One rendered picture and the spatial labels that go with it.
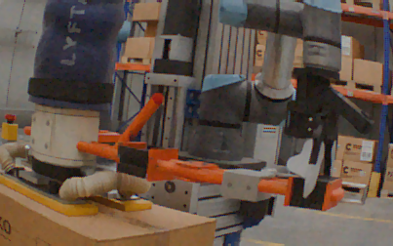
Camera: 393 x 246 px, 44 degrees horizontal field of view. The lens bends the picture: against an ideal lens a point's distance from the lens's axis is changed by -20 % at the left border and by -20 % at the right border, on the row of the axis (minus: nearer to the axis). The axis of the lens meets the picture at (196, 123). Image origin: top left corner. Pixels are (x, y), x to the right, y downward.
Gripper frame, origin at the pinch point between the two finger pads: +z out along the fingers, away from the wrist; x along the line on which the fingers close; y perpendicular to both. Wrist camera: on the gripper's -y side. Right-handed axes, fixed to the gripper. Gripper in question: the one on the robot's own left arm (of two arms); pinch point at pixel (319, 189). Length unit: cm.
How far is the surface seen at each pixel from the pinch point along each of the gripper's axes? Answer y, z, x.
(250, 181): 12.2, -0.4, 3.5
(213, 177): 19.2, 0.0, 3.4
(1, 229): 64, 23, 20
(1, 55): 971, -68, -602
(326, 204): -3.6, 1.6, 4.7
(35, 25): 968, -148, -707
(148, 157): 32.0, -1.3, 4.4
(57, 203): 47, 11, 15
